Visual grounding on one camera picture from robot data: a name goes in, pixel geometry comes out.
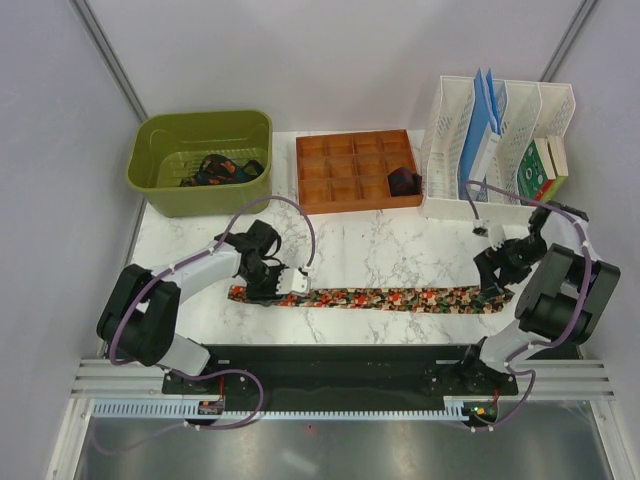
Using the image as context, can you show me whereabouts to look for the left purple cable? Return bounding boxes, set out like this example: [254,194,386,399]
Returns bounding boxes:
[92,194,317,455]

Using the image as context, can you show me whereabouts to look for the colourful floral patterned tie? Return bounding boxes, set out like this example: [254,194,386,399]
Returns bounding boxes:
[227,285,515,315]

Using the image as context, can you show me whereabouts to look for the beige paperback book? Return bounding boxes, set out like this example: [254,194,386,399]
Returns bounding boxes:
[546,136,569,178]

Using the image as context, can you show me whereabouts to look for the white booklet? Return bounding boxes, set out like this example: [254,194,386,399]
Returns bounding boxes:
[468,124,501,182]

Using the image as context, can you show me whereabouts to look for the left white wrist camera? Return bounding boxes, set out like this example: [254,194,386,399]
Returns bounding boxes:
[277,267,311,295]

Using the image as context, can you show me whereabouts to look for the white slotted cable duct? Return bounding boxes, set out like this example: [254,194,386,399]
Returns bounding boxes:
[91,397,486,421]

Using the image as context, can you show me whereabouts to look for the orange compartment tray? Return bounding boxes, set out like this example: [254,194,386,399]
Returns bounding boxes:
[296,130,423,214]

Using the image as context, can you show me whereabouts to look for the dark blue orange tie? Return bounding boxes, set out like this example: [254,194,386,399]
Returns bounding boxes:
[180,154,265,187]

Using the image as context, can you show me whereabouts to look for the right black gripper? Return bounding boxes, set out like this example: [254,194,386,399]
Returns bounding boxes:
[472,233,547,303]

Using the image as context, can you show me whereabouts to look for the blue folder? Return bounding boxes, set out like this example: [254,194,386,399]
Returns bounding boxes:
[458,68,508,200]

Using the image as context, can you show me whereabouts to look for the olive green plastic bin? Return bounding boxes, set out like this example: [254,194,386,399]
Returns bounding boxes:
[126,110,273,217]

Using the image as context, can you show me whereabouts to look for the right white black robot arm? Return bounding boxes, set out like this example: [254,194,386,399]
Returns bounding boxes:
[457,201,621,394]

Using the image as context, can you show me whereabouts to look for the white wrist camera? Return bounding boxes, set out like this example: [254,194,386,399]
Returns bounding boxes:
[277,267,311,295]
[473,219,507,250]

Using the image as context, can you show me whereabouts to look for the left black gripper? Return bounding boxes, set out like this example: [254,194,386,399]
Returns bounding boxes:
[240,262,291,307]

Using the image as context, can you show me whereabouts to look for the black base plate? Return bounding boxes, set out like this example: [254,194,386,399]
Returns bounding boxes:
[162,345,518,411]

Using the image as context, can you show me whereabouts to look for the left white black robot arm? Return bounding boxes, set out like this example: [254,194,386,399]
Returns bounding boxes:
[96,220,285,393]

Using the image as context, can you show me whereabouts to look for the white plastic file organizer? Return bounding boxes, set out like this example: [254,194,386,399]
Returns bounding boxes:
[420,75,576,225]

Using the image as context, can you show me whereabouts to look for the aluminium frame rail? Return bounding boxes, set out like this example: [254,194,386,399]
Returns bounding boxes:
[47,353,634,479]

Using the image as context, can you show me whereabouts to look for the green book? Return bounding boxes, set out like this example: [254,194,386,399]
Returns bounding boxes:
[516,137,569,202]

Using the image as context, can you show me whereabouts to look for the rolled dark red tie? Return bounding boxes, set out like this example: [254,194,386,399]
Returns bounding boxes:
[388,167,422,197]

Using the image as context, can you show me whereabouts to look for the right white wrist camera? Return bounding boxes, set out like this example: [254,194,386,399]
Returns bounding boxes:
[473,219,507,250]

